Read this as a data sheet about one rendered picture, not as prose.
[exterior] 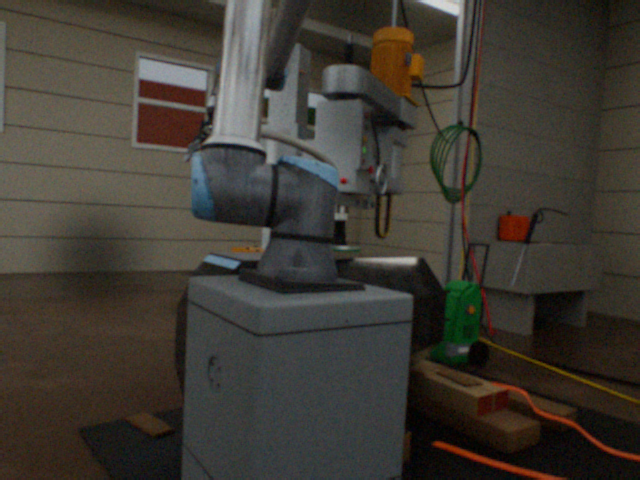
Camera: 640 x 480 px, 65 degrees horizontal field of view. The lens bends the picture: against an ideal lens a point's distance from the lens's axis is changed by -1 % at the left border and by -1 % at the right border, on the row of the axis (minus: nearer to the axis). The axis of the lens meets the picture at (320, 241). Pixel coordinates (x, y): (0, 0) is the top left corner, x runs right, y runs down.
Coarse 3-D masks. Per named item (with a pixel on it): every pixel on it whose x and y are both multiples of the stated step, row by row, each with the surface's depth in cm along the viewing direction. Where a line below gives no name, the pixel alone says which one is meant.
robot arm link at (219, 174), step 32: (256, 0) 115; (224, 32) 116; (256, 32) 114; (224, 64) 114; (256, 64) 115; (224, 96) 113; (256, 96) 115; (224, 128) 112; (256, 128) 115; (192, 160) 115; (224, 160) 110; (256, 160) 113; (192, 192) 109; (224, 192) 109; (256, 192) 111; (256, 224) 116
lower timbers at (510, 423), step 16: (416, 400) 268; (432, 400) 259; (512, 400) 269; (544, 400) 269; (432, 416) 259; (448, 416) 250; (464, 416) 242; (480, 416) 238; (496, 416) 239; (512, 416) 240; (528, 416) 262; (544, 416) 256; (560, 416) 250; (464, 432) 241; (480, 432) 234; (496, 432) 227; (512, 432) 223; (528, 432) 230; (496, 448) 226; (512, 448) 224
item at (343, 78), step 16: (336, 80) 228; (352, 80) 227; (368, 80) 234; (336, 96) 238; (352, 96) 236; (368, 96) 237; (384, 96) 256; (384, 112) 268; (400, 112) 283; (416, 112) 308; (400, 128) 293
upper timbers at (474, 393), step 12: (420, 360) 292; (408, 384) 273; (420, 384) 266; (432, 384) 259; (444, 384) 253; (456, 384) 252; (432, 396) 259; (444, 396) 252; (456, 396) 246; (468, 396) 240; (480, 396) 237; (492, 396) 243; (504, 396) 249; (468, 408) 240; (480, 408) 238; (492, 408) 245
